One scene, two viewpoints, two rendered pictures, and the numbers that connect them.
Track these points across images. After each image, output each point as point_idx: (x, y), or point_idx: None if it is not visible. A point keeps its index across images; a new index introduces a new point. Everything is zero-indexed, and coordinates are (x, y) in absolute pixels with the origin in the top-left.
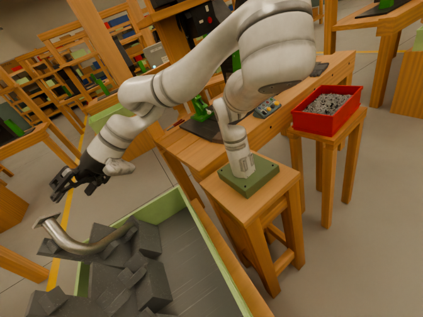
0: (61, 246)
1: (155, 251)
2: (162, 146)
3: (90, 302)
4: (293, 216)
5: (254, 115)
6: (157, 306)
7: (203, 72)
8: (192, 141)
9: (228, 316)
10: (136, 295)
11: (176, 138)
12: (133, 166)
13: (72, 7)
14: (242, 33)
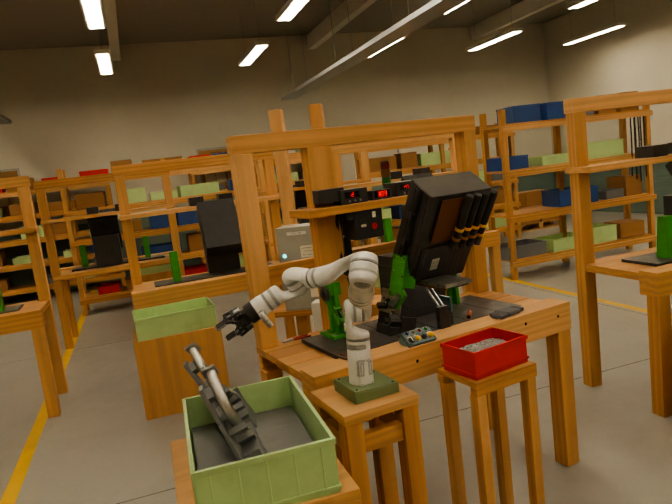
0: (200, 367)
1: (252, 421)
2: (273, 356)
3: None
4: (410, 459)
5: (400, 342)
6: None
7: (334, 273)
8: (315, 356)
9: None
10: None
11: (294, 351)
12: (272, 323)
13: (237, 191)
14: (350, 262)
